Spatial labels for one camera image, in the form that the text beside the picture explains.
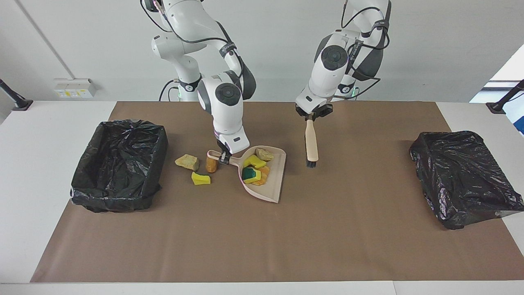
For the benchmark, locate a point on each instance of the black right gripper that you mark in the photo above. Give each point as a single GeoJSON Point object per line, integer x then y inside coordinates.
{"type": "Point", "coordinates": [222, 146]}

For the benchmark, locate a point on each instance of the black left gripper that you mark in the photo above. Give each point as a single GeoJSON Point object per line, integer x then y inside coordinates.
{"type": "Point", "coordinates": [315, 109]}

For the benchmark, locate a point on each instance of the brown oval bread roll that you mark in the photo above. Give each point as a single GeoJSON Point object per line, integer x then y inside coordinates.
{"type": "Point", "coordinates": [211, 165]}

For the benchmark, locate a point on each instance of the plain yellow sponge piece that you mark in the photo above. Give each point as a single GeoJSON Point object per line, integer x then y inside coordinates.
{"type": "Point", "coordinates": [254, 161]}

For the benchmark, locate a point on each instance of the green topped yellow sponge chunk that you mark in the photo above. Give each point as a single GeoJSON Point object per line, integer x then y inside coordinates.
{"type": "Point", "coordinates": [250, 175]}

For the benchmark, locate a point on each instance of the thin yellow green sponge strip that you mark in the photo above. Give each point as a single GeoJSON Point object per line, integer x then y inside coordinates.
{"type": "Point", "coordinates": [200, 179]}

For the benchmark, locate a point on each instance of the toy croissant bread piece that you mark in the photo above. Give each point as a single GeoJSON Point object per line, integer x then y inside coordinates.
{"type": "Point", "coordinates": [265, 175]}
{"type": "Point", "coordinates": [264, 154]}

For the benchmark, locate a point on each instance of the pink plastic dustpan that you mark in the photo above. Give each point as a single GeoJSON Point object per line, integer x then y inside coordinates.
{"type": "Point", "coordinates": [272, 186]}

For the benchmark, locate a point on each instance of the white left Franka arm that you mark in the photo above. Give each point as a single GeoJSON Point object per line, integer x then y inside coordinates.
{"type": "Point", "coordinates": [331, 69]}

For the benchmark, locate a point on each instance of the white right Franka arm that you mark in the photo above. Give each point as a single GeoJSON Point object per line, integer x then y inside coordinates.
{"type": "Point", "coordinates": [227, 119]}

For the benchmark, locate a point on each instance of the black bag lined bin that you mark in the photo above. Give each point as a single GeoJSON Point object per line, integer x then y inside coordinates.
{"type": "Point", "coordinates": [118, 172]}
{"type": "Point", "coordinates": [462, 176]}

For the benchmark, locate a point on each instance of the brown paper table mat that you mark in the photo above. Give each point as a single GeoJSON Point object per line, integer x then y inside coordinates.
{"type": "Point", "coordinates": [327, 246]}

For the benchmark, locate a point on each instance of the black clamp stand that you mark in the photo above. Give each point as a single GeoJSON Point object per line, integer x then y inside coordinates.
{"type": "Point", "coordinates": [501, 104]}
{"type": "Point", "coordinates": [16, 100]}

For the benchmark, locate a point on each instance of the blue panel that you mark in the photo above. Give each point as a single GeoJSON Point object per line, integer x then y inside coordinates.
{"type": "Point", "coordinates": [519, 121]}

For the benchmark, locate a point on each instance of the white wall socket box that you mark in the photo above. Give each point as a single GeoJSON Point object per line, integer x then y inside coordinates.
{"type": "Point", "coordinates": [75, 88]}

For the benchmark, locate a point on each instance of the thin white wall conduit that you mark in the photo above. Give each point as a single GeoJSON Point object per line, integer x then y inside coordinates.
{"type": "Point", "coordinates": [45, 39]}

